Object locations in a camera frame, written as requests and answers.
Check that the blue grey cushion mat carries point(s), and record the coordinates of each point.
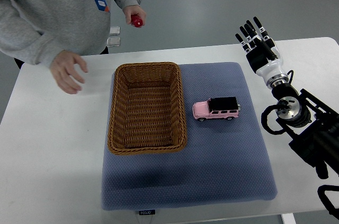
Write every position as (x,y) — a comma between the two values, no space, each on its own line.
(223,161)

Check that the person left hand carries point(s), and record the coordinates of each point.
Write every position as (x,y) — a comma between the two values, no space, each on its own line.
(134,10)

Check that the red button device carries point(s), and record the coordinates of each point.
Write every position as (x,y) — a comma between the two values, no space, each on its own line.
(136,21)

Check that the person right hand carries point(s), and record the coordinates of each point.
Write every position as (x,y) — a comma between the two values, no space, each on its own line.
(64,73)

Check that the white table leg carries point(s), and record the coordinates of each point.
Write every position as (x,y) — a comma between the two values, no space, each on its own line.
(288,218)

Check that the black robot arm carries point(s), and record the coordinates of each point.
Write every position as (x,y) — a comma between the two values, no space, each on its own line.
(311,124)

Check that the silver floor plate upper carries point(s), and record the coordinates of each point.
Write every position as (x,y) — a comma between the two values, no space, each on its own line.
(114,30)

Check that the pink toy car black roof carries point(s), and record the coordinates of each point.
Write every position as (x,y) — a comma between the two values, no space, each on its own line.
(225,108)

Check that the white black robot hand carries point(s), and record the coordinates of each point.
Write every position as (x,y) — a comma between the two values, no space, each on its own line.
(263,56)

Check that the brown wicker basket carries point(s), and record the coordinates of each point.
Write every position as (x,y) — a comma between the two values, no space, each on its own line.
(147,113)

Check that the grey sweatshirt torso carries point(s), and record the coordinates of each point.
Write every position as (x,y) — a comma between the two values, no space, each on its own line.
(76,24)

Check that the silver floor plate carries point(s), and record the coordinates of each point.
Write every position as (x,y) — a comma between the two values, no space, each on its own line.
(113,41)
(114,30)

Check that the silver floor plate lower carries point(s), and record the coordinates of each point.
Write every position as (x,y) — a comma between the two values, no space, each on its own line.
(113,41)

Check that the grey sweatshirt right forearm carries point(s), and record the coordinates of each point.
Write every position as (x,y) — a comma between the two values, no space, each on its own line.
(20,40)

